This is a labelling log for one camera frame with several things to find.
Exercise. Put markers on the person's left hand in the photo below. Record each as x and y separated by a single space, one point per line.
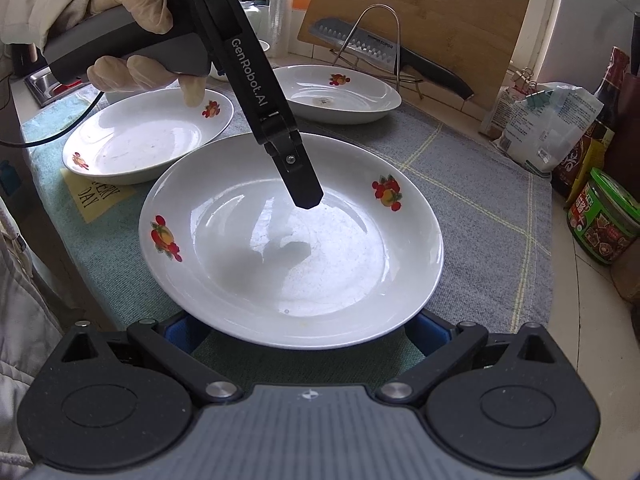
150 5

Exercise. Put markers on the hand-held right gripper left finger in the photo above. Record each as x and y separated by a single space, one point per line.
182 335

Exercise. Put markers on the red-print paper bag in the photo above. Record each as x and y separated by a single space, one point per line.
500 110

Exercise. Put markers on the green lid glass jar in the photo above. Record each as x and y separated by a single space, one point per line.
252 15

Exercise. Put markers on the white plastic bag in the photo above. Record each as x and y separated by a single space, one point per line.
550 130

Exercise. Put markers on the dark soy sauce bottle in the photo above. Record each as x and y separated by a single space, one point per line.
607 90

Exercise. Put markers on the clear plastic container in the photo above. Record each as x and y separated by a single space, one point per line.
281 15

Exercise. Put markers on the green bag clip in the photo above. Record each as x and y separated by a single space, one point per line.
537 101

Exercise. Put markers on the grey checked cloth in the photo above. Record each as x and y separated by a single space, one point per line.
475 185

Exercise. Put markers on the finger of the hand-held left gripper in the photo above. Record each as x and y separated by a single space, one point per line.
300 180

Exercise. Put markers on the bamboo cutting board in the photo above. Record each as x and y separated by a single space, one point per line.
450 10

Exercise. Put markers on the person's white jacket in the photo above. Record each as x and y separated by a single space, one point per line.
25 335

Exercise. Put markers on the green sauce jar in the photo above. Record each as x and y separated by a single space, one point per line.
600 220

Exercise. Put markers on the person's left forearm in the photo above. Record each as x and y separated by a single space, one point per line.
45 0

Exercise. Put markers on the yellow packet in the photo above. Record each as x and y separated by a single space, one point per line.
592 170

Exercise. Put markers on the white window frame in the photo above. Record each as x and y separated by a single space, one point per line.
542 10

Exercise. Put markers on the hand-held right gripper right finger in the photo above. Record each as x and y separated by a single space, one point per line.
425 335

